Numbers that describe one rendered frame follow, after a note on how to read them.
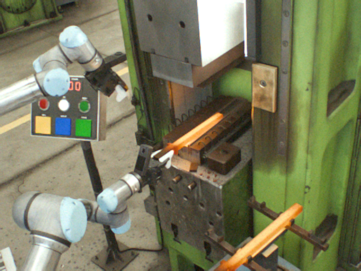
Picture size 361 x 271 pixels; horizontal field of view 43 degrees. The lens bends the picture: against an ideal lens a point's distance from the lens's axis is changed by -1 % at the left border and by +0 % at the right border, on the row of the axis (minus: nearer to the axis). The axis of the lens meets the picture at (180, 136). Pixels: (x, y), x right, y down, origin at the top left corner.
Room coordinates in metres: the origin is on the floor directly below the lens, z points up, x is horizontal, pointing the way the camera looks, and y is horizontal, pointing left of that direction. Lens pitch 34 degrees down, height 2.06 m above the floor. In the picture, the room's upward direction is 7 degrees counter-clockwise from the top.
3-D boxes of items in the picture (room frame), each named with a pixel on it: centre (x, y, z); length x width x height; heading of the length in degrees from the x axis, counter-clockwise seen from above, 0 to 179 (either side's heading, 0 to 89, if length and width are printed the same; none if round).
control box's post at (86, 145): (1.86, 0.46, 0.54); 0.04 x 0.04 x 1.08; 46
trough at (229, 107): (1.67, -0.16, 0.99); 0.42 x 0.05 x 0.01; 136
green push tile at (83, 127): (1.71, 0.41, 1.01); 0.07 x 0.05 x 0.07; 71
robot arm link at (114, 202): (1.23, 0.26, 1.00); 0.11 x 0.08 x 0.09; 136
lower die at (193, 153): (1.68, -0.14, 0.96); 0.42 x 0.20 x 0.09; 136
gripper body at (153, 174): (1.35, 0.15, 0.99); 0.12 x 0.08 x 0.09; 136
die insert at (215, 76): (1.69, -0.18, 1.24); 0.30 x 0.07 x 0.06; 136
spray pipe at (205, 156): (1.58, -0.20, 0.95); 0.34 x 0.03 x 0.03; 136
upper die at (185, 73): (1.68, -0.14, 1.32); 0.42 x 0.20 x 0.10; 136
